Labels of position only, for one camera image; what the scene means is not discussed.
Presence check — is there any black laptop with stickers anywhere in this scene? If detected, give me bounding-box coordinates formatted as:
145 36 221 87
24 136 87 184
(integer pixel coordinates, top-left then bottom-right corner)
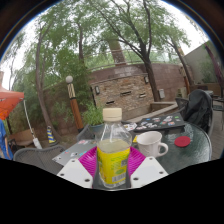
133 113 188 133

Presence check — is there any white ceramic mug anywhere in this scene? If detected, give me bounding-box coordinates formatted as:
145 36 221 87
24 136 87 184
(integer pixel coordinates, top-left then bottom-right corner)
136 130 169 158

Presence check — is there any flat round red coaster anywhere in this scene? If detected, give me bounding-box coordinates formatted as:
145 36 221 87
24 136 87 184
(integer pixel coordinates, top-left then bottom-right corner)
173 135 192 148

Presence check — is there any wooden lamp post, globe light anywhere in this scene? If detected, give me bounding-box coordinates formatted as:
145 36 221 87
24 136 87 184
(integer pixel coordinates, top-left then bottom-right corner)
65 75 85 133

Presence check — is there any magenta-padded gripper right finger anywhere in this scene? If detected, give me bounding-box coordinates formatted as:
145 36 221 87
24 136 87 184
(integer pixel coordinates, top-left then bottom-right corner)
127 146 170 190

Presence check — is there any black jacket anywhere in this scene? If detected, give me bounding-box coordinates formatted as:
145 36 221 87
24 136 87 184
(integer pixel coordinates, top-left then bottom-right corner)
182 89 214 134

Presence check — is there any grey laptop with stickers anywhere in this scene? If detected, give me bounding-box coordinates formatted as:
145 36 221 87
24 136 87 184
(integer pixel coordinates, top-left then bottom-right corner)
52 139 98 167

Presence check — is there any slim wooden lamp post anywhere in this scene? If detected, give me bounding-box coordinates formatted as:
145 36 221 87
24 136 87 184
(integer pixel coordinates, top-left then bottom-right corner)
176 46 192 94

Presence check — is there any closed maroon patio umbrella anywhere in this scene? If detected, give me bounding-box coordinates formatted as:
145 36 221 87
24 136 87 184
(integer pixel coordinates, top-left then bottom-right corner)
204 43 224 88

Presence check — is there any leaning brown tree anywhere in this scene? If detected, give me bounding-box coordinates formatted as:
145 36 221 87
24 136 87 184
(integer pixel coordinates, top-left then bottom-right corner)
34 19 68 141

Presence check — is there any white sticker sheet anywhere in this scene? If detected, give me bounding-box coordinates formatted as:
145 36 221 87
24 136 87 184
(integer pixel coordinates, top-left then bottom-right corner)
123 122 138 132

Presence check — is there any dark forked tree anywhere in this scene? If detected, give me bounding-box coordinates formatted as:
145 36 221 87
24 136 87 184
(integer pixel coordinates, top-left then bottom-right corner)
96 0 188 103

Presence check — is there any yellow blue striped cone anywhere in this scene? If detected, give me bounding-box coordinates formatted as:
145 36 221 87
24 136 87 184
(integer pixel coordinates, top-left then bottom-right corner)
45 125 58 145

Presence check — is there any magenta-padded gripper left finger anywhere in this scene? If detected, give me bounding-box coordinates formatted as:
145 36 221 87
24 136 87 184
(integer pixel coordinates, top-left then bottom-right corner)
56 145 100 190

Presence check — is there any yellow-labelled clear drink bottle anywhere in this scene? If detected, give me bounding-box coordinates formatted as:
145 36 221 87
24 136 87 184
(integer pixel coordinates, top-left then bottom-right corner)
95 107 133 190

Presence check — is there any wooden bench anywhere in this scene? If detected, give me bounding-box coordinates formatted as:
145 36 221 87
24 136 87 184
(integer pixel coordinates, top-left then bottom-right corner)
8 129 34 148

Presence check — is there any orange canopy tent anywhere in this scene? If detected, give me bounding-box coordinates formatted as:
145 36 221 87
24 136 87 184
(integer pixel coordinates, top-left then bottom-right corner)
0 87 43 150

